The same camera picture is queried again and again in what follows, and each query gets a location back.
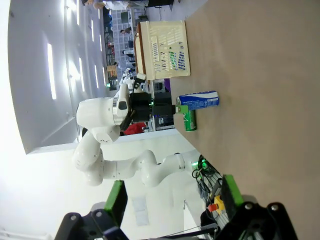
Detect ceiling light strip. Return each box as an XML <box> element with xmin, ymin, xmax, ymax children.
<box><xmin>78</xmin><ymin>57</ymin><xmax>86</xmax><ymax>93</ymax></box>
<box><xmin>93</xmin><ymin>64</ymin><xmax>100</xmax><ymax>89</ymax></box>
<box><xmin>47</xmin><ymin>42</ymin><xmax>57</xmax><ymax>101</ymax></box>

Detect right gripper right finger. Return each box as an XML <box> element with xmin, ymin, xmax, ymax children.
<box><xmin>214</xmin><ymin>174</ymin><xmax>300</xmax><ymax>240</ymax></box>

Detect black cable bundle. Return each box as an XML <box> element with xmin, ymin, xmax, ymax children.
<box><xmin>191</xmin><ymin>154</ymin><xmax>214</xmax><ymax>201</ymax></box>

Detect black braided cable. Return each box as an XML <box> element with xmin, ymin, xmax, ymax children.
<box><xmin>119</xmin><ymin>110</ymin><xmax>136</xmax><ymax>131</ymax></box>

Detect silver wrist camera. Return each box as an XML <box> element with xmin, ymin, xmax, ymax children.
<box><xmin>132</xmin><ymin>72</ymin><xmax>147</xmax><ymax>91</ymax></box>

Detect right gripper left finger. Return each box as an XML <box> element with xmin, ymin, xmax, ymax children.
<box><xmin>54</xmin><ymin>179</ymin><xmax>129</xmax><ymax>240</ymax></box>

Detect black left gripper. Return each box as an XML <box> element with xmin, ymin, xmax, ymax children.
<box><xmin>129</xmin><ymin>92</ymin><xmax>189</xmax><ymax>124</ymax></box>

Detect yellow emergency stop button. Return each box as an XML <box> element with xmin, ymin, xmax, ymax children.
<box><xmin>208</xmin><ymin>195</ymin><xmax>225</xmax><ymax>213</ymax></box>

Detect cream basket with brown handles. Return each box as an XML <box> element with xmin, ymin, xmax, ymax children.
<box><xmin>133</xmin><ymin>20</ymin><xmax>192</xmax><ymax>81</ymax></box>

